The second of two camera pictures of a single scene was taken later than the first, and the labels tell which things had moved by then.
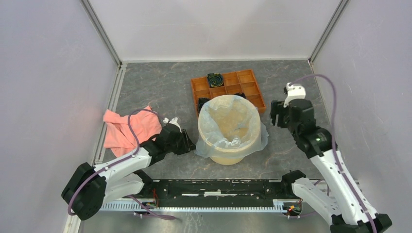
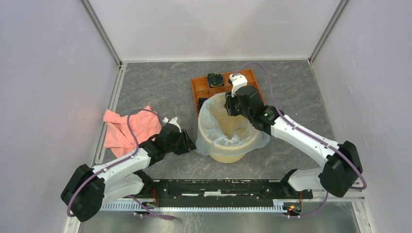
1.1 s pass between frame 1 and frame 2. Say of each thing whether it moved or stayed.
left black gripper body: stayed
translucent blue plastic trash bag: stayed
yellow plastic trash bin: stayed
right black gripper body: moved
